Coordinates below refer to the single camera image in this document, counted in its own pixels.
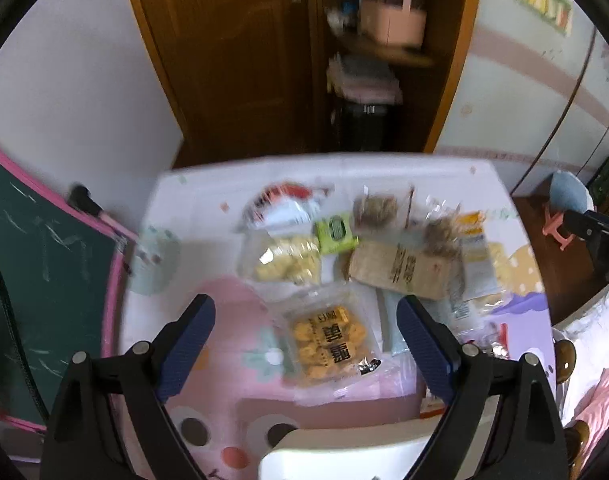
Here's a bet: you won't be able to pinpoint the white blue label snack bag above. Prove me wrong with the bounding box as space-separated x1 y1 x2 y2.
448 211 505 323

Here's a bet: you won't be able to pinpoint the brown paper snack bag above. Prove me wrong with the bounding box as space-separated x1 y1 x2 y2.
348 240 452 300

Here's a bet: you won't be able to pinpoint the orange crackers clear pack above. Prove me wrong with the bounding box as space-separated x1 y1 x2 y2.
270 282 398 406

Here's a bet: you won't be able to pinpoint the walnut cake clear bag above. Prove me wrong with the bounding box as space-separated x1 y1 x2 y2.
352 184 415 232
423 200 461 259

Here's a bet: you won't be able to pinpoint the yellow puffs clear bag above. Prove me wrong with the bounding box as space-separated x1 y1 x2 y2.
237 231 322 286

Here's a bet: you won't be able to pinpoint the green small snack packet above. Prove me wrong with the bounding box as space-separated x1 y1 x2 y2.
314 212 359 256

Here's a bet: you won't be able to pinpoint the white red jujube snack bag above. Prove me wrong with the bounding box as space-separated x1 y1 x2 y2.
240 181 335 230

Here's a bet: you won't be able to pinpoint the pink small stool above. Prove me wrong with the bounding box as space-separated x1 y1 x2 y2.
541 202 575 252

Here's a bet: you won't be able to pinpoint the white pillow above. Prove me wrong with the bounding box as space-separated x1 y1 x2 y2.
553 283 609 425

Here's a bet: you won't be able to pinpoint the cartoon printed table mat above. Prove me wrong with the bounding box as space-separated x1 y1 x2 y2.
120 155 556 479

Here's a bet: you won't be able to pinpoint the pink bed sheet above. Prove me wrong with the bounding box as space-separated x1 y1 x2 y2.
565 368 609 467

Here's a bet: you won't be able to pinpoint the black board eraser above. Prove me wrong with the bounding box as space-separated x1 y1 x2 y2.
68 183 135 241

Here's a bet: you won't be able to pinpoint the folded pink towels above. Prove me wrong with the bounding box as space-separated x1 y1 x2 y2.
326 54 403 105

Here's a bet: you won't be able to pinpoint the brown wooden door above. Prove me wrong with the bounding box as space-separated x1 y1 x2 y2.
130 0 323 167

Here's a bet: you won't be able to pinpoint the wooden corner shelf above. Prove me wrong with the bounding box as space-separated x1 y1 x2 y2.
309 0 479 153

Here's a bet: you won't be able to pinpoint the pink storage basket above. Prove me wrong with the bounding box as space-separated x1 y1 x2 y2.
359 0 427 49

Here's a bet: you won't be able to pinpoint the wooden bed post knob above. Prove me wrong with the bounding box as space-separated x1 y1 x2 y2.
554 339 577 385

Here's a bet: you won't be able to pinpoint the green chalkboard pink frame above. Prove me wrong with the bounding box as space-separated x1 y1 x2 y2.
0 150 128 406

